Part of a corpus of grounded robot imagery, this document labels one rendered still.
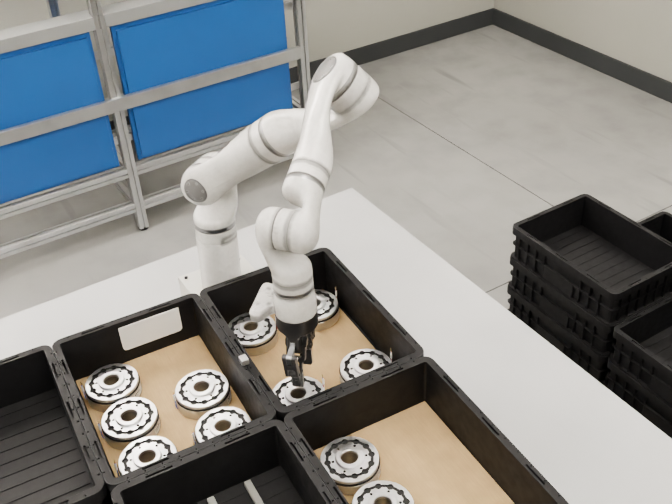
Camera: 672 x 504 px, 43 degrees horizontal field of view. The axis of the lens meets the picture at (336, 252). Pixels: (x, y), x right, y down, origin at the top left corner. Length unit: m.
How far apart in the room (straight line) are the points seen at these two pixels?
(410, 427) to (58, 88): 2.15
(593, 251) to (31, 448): 1.67
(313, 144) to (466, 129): 2.86
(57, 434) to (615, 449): 1.06
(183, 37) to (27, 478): 2.16
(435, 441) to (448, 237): 2.00
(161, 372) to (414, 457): 0.54
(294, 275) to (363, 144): 2.76
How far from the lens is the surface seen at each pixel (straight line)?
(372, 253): 2.20
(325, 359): 1.71
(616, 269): 2.56
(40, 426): 1.71
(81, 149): 3.43
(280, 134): 1.63
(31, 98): 3.30
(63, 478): 1.61
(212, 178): 1.76
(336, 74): 1.51
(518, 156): 4.06
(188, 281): 2.02
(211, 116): 3.59
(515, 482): 1.45
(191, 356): 1.76
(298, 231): 1.35
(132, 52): 3.36
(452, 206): 3.67
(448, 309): 2.02
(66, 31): 3.26
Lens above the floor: 2.00
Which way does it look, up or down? 36 degrees down
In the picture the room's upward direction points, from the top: 3 degrees counter-clockwise
